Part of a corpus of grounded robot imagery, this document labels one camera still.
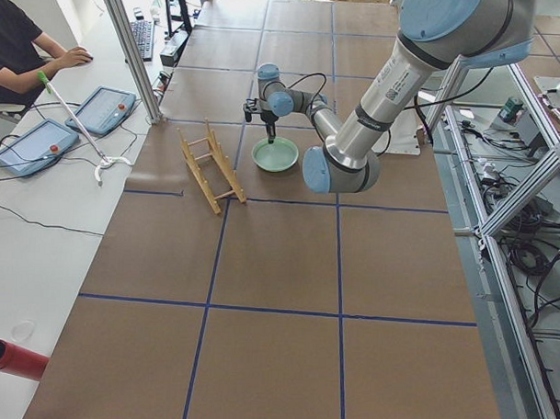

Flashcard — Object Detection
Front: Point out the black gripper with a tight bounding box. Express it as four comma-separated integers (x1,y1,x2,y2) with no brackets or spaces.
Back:
262,111,278,144

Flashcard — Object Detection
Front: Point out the person in black shirt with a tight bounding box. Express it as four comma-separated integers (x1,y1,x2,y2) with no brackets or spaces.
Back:
0,0,92,107

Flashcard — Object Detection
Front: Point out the blue teach pendant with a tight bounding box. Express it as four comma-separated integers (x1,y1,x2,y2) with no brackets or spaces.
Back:
0,119,79,176
74,86,137,136

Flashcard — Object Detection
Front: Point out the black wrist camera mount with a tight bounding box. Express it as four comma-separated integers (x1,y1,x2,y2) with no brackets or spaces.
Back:
243,98,263,123

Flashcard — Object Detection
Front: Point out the aluminium frame post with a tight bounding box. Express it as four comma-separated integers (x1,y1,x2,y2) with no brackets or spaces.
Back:
103,0,165,124

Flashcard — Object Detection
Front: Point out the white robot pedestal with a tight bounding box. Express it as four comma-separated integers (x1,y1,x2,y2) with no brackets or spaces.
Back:
383,109,420,155

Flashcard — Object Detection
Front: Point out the wooden plate rack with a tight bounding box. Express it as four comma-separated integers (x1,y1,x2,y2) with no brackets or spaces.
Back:
177,119,247,215

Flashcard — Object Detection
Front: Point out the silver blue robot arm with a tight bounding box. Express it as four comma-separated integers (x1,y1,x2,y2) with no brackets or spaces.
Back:
243,0,537,194

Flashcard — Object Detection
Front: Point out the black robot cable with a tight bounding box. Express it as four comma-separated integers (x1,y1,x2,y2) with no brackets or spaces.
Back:
282,71,330,112

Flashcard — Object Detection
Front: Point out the light green plate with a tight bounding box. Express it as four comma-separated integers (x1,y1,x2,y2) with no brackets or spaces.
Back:
251,137,299,173

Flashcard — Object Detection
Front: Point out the near blue teach pendant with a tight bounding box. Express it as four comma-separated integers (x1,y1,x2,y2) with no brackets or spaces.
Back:
0,119,79,176

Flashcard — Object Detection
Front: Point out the white reacher grabber stick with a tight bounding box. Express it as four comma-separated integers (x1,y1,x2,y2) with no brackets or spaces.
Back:
37,71,133,187

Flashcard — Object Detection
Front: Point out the red cylinder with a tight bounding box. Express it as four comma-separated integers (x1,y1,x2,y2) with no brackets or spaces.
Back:
0,339,50,381

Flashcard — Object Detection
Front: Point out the black keyboard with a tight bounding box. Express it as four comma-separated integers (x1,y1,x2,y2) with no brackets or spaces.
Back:
129,19,154,62

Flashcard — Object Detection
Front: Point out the far blue teach pendant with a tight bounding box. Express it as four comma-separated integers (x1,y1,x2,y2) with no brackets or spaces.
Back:
74,86,137,136

